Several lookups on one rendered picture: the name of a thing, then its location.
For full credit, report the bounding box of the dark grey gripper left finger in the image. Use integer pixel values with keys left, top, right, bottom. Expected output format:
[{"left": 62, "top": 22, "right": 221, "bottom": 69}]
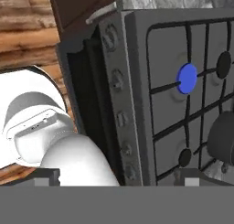
[{"left": 2, "top": 167, "right": 61, "bottom": 187}]

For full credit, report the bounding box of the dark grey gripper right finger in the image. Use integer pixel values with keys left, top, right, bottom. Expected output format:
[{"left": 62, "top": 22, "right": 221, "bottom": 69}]
[{"left": 175, "top": 168, "right": 234, "bottom": 187}]

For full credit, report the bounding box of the dark grey stove knob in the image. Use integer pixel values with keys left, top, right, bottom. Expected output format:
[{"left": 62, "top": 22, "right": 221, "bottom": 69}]
[
  {"left": 124, "top": 163, "right": 138, "bottom": 181},
  {"left": 115, "top": 110, "right": 129, "bottom": 129},
  {"left": 102, "top": 24, "right": 120, "bottom": 52},
  {"left": 121, "top": 141, "right": 133, "bottom": 157},
  {"left": 111, "top": 69, "right": 125, "bottom": 94}
]

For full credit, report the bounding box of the dark grey stove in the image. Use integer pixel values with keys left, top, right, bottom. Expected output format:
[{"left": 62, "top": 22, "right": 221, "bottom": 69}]
[{"left": 57, "top": 7, "right": 234, "bottom": 187}]

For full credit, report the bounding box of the dark grey pan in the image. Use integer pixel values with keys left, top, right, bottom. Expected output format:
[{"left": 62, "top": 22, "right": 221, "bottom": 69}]
[{"left": 207, "top": 111, "right": 234, "bottom": 175}]

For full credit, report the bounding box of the brown cupboard door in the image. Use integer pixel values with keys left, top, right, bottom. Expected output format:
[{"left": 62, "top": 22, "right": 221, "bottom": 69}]
[{"left": 47, "top": 0, "right": 117, "bottom": 39}]

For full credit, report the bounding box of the pale grey cupboard handle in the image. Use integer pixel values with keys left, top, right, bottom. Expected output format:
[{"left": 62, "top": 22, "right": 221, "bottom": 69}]
[{"left": 85, "top": 1, "right": 118, "bottom": 26}]

